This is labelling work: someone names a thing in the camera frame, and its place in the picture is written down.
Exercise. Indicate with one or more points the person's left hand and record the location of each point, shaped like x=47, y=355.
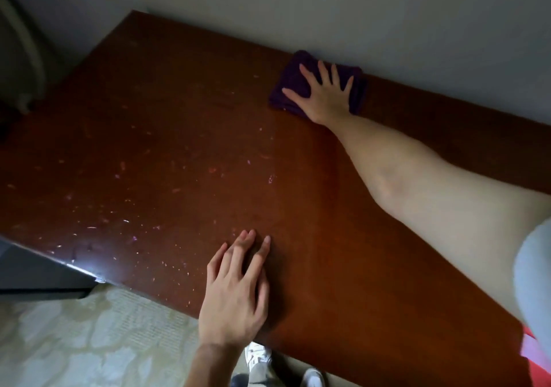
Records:
x=232, y=305

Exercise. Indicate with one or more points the person's right hand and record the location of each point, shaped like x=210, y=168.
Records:
x=329, y=100

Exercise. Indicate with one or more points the person's left thumb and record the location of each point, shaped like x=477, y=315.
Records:
x=262, y=292

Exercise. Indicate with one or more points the person's right little finger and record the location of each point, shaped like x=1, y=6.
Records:
x=348, y=86

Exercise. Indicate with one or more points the person's right middle finger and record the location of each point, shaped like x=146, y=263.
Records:
x=325, y=72

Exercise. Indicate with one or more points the person's left little finger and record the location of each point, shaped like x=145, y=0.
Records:
x=215, y=262

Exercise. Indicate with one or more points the person's right thumb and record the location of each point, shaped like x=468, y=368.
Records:
x=295, y=97

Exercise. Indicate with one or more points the person's left middle finger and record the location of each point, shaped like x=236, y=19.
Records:
x=242, y=251

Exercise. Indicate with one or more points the dark purple cleaning cloth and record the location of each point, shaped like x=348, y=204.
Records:
x=292, y=79

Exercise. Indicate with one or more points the person's left forearm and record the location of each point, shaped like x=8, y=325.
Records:
x=213, y=367

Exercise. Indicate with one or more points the person's right forearm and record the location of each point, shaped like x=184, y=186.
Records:
x=366, y=152

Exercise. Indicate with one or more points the white sneaker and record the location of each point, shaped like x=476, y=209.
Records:
x=258, y=354
x=313, y=378

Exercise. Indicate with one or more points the dark grey cabinet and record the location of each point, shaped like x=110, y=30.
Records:
x=38, y=277

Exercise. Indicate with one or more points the grey short sleeve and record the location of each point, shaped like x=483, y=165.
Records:
x=536, y=279

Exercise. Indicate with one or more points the pink red garment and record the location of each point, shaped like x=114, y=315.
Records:
x=536, y=358

